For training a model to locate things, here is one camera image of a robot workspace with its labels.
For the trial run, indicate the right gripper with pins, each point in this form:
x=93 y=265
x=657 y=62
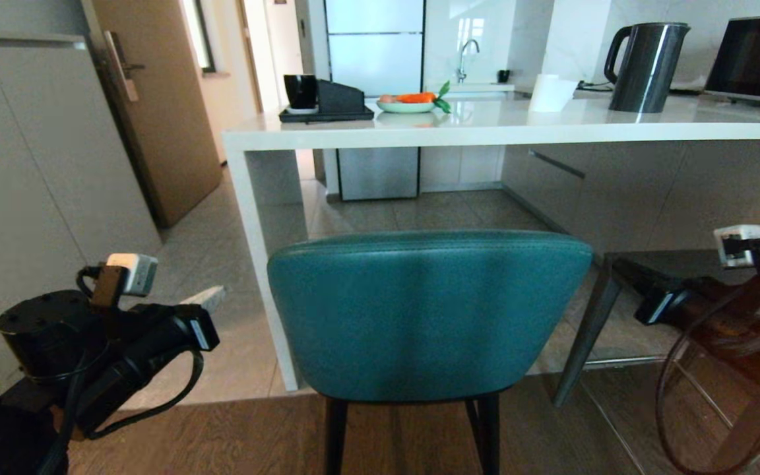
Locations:
x=667 y=305

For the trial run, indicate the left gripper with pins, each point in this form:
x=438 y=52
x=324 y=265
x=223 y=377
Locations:
x=156 y=336

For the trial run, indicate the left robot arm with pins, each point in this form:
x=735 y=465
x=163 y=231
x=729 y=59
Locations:
x=43 y=330

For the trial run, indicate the white kitchen counter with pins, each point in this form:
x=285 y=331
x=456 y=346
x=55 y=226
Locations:
x=485 y=135

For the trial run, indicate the teal upholstered bar stool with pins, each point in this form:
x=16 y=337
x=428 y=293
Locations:
x=419 y=316

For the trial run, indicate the grey base cabinet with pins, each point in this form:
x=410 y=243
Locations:
x=650 y=191

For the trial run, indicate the brown wooden door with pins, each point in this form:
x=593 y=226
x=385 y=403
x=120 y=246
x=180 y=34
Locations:
x=169 y=132

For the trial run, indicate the white base cabinet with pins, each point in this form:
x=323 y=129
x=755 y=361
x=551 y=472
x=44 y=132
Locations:
x=459 y=168

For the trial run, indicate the dark grey electric kettle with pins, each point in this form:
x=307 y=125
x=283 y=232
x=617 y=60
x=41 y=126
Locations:
x=647 y=66

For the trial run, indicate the black tray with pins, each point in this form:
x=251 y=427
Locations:
x=327 y=117

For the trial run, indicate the tall grey cabinet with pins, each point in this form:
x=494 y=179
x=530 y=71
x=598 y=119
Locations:
x=24 y=165

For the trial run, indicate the small black cup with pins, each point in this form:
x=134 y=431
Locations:
x=503 y=76

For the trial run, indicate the black box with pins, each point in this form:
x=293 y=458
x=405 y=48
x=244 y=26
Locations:
x=340 y=99

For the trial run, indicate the black microwave oven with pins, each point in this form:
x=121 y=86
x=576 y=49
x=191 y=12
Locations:
x=756 y=63

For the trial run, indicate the small pale orange fruit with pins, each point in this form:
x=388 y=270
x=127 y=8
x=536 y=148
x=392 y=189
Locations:
x=386 y=99

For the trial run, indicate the chrome faucet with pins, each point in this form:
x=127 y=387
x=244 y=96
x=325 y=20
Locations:
x=462 y=63

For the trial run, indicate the pale green plate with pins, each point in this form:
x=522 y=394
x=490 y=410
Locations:
x=405 y=107

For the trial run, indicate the orange carrot with leaves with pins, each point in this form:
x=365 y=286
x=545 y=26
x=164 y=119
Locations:
x=416 y=97

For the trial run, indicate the silver refrigerator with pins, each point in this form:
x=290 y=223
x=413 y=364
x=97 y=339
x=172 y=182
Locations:
x=373 y=59

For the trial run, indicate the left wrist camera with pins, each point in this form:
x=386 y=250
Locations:
x=132 y=274

